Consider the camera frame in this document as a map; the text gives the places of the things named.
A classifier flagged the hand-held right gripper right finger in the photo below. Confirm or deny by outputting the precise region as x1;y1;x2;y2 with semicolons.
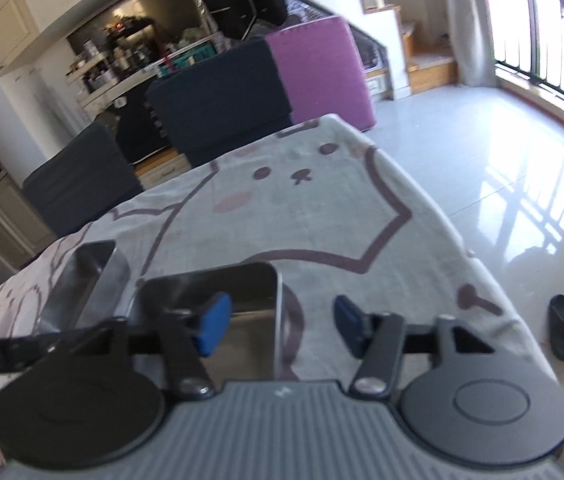
332;294;497;397

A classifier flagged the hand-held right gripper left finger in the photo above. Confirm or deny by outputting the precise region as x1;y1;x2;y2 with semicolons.
69;294;233;401

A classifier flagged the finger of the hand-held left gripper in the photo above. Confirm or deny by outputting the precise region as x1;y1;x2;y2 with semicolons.
7;329;71;369

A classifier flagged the square steel bowl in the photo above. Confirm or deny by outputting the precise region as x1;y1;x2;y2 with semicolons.
131;261;284;384
36;239;131;334

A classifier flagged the cartoon printed tablecloth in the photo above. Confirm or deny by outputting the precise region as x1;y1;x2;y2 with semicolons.
0;113;564;480

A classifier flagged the grey kitchen base cabinet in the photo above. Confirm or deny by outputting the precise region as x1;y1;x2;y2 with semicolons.
0;174;59;272

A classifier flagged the dark grey chair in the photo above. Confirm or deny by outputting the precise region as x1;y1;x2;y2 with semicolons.
22;122;146;239
144;37;293;169

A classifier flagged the black sandal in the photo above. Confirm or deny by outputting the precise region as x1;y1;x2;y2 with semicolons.
547;293;564;362

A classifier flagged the purple cushion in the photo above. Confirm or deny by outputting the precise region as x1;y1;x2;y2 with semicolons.
264;15;377;132

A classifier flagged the teal sign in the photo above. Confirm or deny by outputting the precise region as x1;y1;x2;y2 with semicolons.
159;42;218;76

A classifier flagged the white shelf cart with bottles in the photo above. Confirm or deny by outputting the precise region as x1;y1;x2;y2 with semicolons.
69;39;124;97

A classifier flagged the white wooden staircase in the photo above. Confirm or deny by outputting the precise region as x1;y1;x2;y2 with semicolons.
282;0;461;102

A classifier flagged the cream upper cabinet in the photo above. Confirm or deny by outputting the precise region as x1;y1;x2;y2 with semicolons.
0;0;39;74

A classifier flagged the beige curtain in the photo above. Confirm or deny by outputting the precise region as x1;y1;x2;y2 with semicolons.
441;0;501;89

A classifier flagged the black window railing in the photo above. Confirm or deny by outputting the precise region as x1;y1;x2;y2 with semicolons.
481;0;564;127

